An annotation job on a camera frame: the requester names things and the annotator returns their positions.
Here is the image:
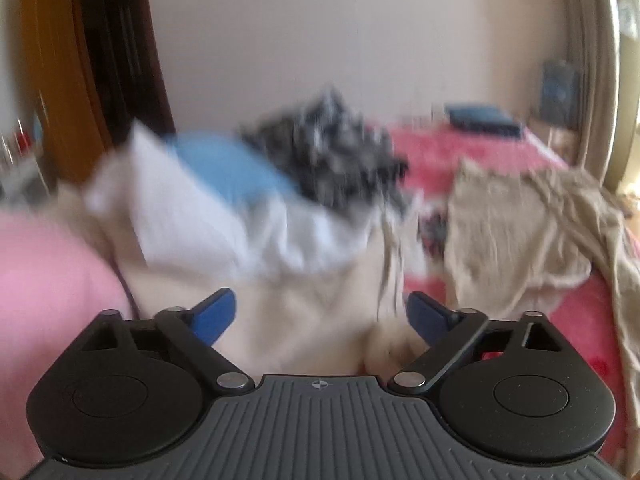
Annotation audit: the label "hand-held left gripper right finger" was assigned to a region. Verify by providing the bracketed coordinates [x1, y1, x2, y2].
[387, 291, 563, 395]

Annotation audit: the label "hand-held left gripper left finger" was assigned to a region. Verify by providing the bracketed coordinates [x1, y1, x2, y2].
[80, 287, 256, 394]

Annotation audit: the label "beige pants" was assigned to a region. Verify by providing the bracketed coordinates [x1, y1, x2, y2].
[442, 157, 640, 411]

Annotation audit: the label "folded dark blue clothes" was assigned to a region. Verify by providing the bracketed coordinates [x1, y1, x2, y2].
[445, 104, 523, 136]

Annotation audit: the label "cream cloth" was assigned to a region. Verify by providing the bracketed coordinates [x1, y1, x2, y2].
[60, 185, 436, 376]

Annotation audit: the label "white cloth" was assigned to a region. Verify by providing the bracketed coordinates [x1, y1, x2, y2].
[85, 120, 381, 276]

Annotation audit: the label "light blue cloth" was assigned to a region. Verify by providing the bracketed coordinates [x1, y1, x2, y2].
[167, 132, 301, 206]

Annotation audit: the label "pale pink white quilt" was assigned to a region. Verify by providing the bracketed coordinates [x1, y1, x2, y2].
[0, 210, 136, 480]

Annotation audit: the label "pink floral blanket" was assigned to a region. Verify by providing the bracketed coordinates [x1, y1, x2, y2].
[385, 122, 640, 466]

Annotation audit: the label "black white plaid shirt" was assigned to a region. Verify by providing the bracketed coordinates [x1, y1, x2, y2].
[240, 87, 421, 221]

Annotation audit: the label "white bedside stand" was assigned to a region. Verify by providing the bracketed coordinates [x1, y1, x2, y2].
[530, 110, 581, 166]

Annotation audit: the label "cluttered nightstand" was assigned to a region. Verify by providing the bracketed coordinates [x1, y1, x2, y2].
[0, 115, 46, 196]

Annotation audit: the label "blue storage box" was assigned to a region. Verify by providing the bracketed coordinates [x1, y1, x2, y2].
[540, 59, 583, 123]

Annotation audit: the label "beige curtain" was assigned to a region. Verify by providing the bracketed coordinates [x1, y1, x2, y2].
[560, 0, 621, 191]

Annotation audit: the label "brown wooden door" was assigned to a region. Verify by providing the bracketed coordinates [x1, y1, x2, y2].
[20, 0, 176, 186]

